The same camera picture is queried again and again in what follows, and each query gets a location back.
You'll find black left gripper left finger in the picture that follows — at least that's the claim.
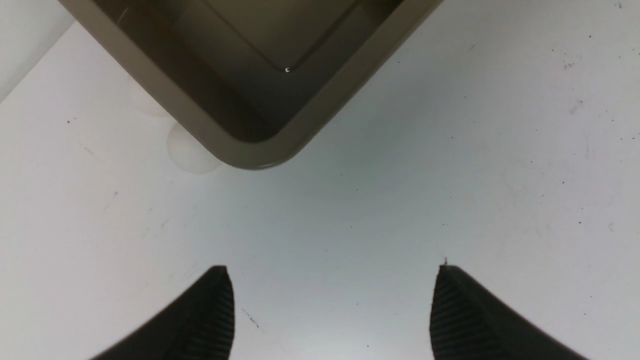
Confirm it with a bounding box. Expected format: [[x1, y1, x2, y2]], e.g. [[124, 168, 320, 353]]
[[94, 265, 235, 360]]

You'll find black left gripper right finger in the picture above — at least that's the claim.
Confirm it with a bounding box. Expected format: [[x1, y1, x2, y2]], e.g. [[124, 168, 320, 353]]
[[429, 264, 583, 360]]

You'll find white ball left of bin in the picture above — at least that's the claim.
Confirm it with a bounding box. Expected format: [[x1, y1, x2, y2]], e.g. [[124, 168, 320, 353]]
[[166, 122, 223, 174]]

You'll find white ball behind left corner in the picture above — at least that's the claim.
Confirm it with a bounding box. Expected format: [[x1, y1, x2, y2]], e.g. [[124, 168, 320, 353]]
[[128, 76, 171, 118]]

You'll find beige plastic bin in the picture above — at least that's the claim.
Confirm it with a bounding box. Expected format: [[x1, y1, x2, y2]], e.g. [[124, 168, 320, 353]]
[[61, 0, 441, 170]]

